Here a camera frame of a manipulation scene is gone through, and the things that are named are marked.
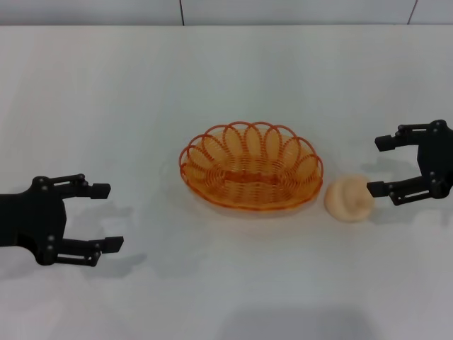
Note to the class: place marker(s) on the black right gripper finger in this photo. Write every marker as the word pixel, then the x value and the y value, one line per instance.
pixel 407 189
pixel 407 136

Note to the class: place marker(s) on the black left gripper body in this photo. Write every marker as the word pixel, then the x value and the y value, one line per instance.
pixel 32 219

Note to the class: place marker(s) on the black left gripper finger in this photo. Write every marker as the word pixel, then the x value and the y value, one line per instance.
pixel 81 249
pixel 78 187

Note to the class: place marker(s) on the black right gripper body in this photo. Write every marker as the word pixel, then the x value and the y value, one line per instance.
pixel 437 156

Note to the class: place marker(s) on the pale round bread bun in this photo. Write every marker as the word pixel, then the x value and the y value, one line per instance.
pixel 348 202

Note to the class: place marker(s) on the orange woven plastic basket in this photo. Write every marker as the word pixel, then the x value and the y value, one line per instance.
pixel 247 195

